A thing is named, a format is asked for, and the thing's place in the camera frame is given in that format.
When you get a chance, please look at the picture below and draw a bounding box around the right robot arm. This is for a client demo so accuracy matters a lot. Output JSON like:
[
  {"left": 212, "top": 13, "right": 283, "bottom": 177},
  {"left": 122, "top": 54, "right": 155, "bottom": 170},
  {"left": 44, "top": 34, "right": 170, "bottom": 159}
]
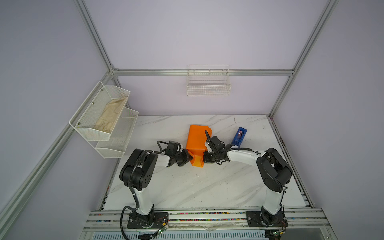
[{"left": 203, "top": 131, "right": 293, "bottom": 227}]

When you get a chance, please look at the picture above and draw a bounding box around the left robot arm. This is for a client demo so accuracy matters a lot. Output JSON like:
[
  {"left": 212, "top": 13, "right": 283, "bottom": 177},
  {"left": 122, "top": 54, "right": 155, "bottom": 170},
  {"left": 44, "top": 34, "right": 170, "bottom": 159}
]
[{"left": 119, "top": 141, "right": 194, "bottom": 216}]

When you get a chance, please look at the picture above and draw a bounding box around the blue tape dispenser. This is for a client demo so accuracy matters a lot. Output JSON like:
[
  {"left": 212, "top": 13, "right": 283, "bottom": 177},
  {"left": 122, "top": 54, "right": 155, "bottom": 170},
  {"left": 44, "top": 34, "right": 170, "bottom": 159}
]
[{"left": 231, "top": 127, "right": 248, "bottom": 147}]

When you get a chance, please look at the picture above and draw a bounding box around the white lower mesh shelf bin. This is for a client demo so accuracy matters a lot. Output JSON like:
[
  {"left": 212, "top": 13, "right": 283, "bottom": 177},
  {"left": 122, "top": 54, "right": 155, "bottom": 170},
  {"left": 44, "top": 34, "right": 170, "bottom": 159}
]
[{"left": 96, "top": 108, "right": 139, "bottom": 159}]

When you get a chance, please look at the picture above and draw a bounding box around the white mesh shelf bin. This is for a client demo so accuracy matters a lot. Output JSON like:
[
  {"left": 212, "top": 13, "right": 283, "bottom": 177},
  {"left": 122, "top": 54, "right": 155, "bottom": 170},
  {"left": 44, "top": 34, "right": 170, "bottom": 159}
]
[
  {"left": 69, "top": 83, "right": 130, "bottom": 142},
  {"left": 96, "top": 108, "right": 139, "bottom": 159}
]

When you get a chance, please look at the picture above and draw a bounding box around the beige cloth in bin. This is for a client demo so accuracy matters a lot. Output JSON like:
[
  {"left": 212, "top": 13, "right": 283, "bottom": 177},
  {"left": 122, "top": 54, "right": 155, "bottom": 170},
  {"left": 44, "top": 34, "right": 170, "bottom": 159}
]
[{"left": 94, "top": 97, "right": 128, "bottom": 134}]

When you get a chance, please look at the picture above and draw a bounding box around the white upper mesh shelf bin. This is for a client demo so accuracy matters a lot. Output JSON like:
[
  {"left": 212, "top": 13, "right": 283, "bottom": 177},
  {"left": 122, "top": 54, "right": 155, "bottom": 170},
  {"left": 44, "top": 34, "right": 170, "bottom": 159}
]
[{"left": 69, "top": 83, "right": 130, "bottom": 142}]

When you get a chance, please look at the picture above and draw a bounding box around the white wire wall basket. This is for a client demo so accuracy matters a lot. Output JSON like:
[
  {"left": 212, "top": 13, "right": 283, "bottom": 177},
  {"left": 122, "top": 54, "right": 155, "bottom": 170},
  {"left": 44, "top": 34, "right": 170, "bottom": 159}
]
[{"left": 187, "top": 65, "right": 232, "bottom": 97}]

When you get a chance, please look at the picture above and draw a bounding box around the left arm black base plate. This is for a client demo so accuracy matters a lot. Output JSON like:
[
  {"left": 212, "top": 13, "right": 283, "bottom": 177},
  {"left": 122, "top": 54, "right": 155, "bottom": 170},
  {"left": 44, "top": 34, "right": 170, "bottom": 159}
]
[{"left": 126, "top": 212, "right": 169, "bottom": 229}]

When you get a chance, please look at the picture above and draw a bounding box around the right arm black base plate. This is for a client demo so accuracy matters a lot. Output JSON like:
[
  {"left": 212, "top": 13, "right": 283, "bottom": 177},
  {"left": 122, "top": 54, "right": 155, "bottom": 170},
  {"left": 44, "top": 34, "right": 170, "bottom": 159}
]
[{"left": 246, "top": 211, "right": 288, "bottom": 228}]

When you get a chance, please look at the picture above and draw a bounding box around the aluminium frame rail front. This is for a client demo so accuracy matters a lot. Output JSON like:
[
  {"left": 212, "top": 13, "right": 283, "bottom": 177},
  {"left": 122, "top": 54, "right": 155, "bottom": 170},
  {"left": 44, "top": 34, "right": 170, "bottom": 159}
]
[{"left": 80, "top": 208, "right": 337, "bottom": 240}]

